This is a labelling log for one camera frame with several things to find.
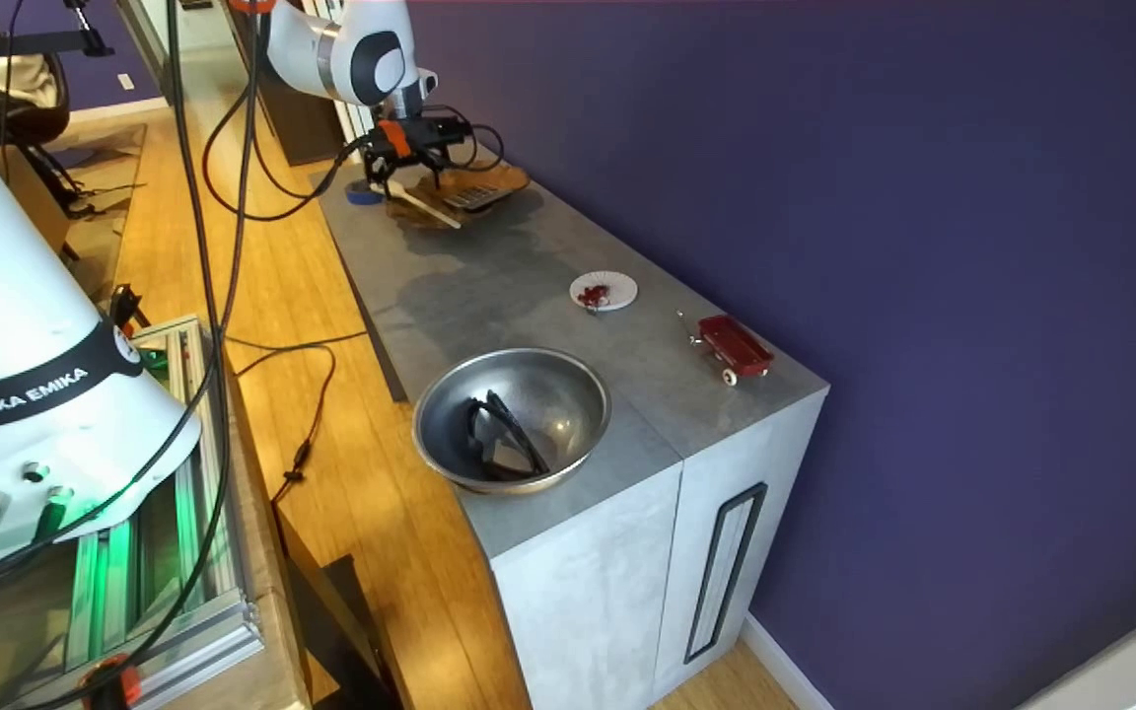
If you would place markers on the black utensil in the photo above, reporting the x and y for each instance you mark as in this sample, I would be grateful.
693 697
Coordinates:
513 427

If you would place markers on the red berries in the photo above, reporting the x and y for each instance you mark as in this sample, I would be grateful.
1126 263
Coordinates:
593 294

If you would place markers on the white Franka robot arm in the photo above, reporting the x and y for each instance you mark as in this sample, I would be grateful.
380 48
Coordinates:
17 290

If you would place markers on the orange clamp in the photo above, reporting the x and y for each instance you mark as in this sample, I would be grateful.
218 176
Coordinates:
113 682

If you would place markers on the red toy car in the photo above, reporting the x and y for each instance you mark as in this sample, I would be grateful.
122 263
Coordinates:
734 348

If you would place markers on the grey concrete cabinet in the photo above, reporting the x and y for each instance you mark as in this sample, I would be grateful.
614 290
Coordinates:
492 290

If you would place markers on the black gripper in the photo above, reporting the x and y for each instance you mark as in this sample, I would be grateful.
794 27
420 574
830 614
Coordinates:
413 142

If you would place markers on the wooden spoon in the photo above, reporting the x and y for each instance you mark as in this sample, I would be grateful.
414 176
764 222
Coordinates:
431 205

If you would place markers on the blue tape roll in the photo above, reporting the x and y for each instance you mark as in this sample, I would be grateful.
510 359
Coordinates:
358 198

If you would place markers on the metal robot stand frame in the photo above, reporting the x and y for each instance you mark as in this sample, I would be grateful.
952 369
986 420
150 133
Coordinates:
218 576

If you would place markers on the brown wooden slab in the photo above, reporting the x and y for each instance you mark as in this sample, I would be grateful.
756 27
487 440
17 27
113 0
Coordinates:
493 215

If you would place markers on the white door frame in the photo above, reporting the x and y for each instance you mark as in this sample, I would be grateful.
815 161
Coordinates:
358 121

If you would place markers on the black office chair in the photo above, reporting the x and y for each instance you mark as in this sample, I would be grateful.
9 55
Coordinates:
17 125

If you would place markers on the small white plate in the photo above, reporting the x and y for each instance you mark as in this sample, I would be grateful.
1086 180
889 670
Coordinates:
618 302

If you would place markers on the silver metal bowl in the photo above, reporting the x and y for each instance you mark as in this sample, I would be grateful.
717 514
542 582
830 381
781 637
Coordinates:
560 396

